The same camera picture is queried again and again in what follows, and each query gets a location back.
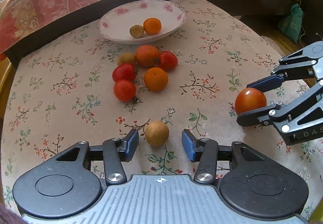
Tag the floral beige tablecloth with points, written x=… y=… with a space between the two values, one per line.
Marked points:
x=75 y=112

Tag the white floral plate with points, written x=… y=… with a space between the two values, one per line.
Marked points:
x=121 y=19

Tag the orange mandarin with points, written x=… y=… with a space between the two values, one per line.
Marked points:
x=147 y=56
x=152 y=25
x=156 y=79

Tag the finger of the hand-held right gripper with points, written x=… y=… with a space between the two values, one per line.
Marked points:
x=260 y=115
x=267 y=82

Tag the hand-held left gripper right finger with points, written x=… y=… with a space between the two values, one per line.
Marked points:
x=188 y=146

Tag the small red tomato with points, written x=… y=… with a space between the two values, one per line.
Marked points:
x=167 y=60
x=123 y=72
x=125 y=90

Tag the dark wooden board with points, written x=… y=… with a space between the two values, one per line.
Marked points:
x=311 y=11

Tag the green bag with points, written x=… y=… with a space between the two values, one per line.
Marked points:
x=291 y=24

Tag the large orange-red tomato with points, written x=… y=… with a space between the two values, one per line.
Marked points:
x=249 y=100

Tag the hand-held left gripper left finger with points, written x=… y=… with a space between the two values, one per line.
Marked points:
x=131 y=145

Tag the small brown round fruit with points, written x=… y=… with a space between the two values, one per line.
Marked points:
x=125 y=58
x=157 y=133
x=136 y=31

